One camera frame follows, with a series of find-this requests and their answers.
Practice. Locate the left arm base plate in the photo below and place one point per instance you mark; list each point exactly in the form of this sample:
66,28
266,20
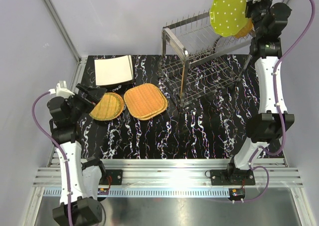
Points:
114,177

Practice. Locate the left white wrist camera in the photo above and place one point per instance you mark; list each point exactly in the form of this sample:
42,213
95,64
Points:
61,90

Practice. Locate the orange scalloped plate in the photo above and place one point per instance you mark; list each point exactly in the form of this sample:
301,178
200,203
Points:
242,27

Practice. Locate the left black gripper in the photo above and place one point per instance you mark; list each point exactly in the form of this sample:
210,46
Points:
93,96

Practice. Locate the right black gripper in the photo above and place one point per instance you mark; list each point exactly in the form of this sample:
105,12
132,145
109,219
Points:
249,5

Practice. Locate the slotted cable duct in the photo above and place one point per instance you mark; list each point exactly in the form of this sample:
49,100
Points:
165,193

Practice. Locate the steel wire dish rack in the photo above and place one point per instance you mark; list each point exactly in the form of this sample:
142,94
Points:
193,59

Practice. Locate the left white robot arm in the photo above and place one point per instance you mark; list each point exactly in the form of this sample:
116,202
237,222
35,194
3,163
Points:
78,205

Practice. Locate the round woven bamboo tray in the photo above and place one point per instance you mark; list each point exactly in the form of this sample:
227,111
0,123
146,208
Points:
120,105

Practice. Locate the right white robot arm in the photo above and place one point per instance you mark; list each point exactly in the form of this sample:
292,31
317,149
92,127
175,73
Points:
273,119

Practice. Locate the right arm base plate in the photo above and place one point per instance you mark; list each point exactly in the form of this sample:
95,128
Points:
237,178

